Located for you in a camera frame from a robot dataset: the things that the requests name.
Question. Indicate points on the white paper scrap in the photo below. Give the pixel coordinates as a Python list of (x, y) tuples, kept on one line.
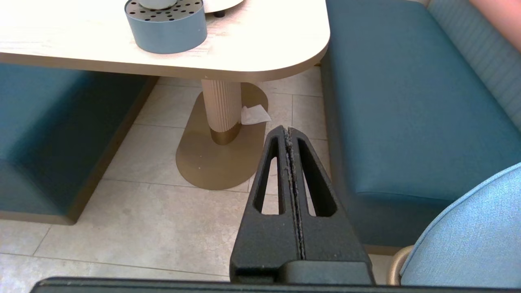
[(254, 115)]

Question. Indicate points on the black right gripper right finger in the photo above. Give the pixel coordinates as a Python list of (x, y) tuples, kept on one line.
[(329, 240)]

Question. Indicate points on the light blue fabric chair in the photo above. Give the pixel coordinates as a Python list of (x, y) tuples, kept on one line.
[(472, 236)]

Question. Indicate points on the large blue round drip tray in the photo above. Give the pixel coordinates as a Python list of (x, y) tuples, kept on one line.
[(171, 34)]

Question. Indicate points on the pink tubular bolster cushion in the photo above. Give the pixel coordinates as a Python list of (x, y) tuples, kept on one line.
[(502, 16)]

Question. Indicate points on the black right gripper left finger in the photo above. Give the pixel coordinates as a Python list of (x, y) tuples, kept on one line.
[(264, 244)]

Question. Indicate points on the grey plastic cup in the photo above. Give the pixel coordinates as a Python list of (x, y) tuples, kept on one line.
[(156, 4)]

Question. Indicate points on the round grey table pedestal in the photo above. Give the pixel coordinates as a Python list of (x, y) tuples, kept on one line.
[(220, 162)]

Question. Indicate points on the teal upholstered booth sofa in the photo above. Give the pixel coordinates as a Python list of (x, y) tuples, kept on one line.
[(49, 142), (407, 122)]

